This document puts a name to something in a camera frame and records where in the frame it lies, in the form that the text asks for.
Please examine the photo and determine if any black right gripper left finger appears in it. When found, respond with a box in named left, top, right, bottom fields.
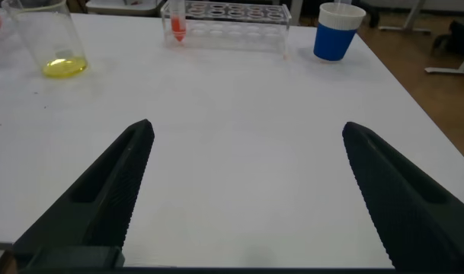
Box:
left=11, top=118, right=155, bottom=268

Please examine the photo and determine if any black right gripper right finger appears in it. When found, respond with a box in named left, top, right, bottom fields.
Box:
left=341, top=120, right=464, bottom=269

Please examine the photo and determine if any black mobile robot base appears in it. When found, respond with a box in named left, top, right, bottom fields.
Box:
left=431, top=18, right=464, bottom=58

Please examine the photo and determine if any clear glass beaker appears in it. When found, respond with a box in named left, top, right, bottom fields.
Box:
left=1, top=0, right=88, bottom=80

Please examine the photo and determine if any test tube with red liquid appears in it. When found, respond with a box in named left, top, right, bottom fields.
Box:
left=168, top=0, right=187, bottom=43

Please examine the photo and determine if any clear acrylic test tube rack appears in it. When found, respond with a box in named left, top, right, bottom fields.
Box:
left=160, top=0, right=293, bottom=54

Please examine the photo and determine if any blue and white paper cup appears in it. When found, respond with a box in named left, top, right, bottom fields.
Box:
left=312, top=2, right=367, bottom=62

